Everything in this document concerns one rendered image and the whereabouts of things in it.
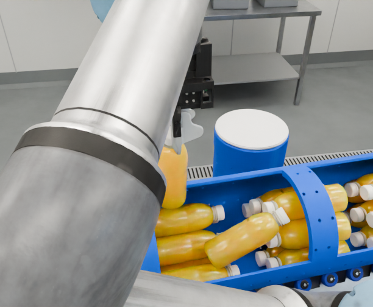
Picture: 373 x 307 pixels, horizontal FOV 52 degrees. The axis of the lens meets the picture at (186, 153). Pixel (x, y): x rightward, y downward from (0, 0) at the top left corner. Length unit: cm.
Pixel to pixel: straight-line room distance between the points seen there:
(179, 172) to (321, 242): 36
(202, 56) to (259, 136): 80
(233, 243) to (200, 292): 48
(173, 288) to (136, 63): 23
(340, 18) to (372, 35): 49
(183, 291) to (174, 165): 38
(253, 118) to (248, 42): 290
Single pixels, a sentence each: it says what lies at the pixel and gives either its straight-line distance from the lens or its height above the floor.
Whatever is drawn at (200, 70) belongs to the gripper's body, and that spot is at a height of 154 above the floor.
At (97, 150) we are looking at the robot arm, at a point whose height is 170.
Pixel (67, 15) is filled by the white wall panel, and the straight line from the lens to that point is 411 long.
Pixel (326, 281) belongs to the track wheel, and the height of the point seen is 96.
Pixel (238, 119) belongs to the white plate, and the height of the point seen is 104.
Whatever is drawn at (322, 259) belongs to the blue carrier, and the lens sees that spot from 94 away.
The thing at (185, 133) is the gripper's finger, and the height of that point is 143.
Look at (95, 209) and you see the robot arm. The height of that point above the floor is 168.
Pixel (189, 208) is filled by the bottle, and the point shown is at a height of 115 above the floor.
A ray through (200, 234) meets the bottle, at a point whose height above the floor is 110.
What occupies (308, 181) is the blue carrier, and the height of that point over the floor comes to 123.
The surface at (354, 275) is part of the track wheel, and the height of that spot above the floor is 96.
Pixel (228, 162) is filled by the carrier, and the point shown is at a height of 95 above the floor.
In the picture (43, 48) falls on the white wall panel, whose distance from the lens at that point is 426.
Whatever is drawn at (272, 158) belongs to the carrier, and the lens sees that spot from 141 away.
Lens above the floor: 181
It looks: 37 degrees down
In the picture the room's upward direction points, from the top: straight up
